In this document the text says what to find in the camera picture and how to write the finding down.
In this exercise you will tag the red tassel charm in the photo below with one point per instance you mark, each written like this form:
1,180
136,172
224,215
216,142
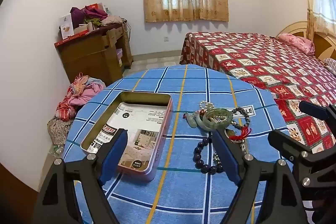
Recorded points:
241,134

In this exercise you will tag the magenta clothes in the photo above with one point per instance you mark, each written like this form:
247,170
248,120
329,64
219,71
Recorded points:
95,12

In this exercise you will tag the bed with red patterned bedspread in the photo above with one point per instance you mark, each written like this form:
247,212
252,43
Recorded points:
262,61

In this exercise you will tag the pink pillow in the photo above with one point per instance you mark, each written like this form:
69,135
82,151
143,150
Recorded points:
296,41

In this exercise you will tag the striped cloth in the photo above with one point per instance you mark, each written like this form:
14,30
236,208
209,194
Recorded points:
331,64

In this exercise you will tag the printed paper leaflet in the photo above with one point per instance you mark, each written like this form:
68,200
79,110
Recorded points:
143,127

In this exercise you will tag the pink padded cloth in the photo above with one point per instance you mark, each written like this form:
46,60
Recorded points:
111,20

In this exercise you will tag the pale jade pendant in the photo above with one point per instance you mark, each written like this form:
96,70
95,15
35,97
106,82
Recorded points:
191,121

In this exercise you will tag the pale jade bangle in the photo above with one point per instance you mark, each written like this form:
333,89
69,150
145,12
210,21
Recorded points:
206,126

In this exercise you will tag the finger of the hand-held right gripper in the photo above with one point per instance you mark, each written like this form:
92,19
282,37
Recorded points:
317,111
283,141

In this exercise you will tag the green jade bangle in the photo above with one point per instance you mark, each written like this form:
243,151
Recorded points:
223,123

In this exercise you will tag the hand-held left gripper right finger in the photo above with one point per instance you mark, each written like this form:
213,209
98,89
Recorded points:
225,158

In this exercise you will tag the floral fabric bag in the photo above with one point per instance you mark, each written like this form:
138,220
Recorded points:
57,129

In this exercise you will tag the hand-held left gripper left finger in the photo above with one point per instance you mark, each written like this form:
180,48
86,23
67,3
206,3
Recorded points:
113,158

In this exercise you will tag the flat red box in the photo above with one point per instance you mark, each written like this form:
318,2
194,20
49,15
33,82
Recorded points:
71,39

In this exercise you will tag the purple cloth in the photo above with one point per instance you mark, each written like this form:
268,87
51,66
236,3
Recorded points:
77,16

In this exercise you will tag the wooden headboard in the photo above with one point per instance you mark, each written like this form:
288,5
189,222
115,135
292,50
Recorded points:
321,45

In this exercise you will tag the pile of colourful clothes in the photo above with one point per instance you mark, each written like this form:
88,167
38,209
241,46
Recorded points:
81,94

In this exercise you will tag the rectangular metal tin box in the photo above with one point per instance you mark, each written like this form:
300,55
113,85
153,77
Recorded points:
162,145

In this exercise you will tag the white printed carton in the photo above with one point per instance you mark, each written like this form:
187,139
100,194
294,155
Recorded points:
67,26

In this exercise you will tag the blue plaid tablecloth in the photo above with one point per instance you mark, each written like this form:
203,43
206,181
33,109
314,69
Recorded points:
189,87

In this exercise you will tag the brown wooden cabinet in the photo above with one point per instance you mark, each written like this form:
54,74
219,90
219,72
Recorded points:
89,56

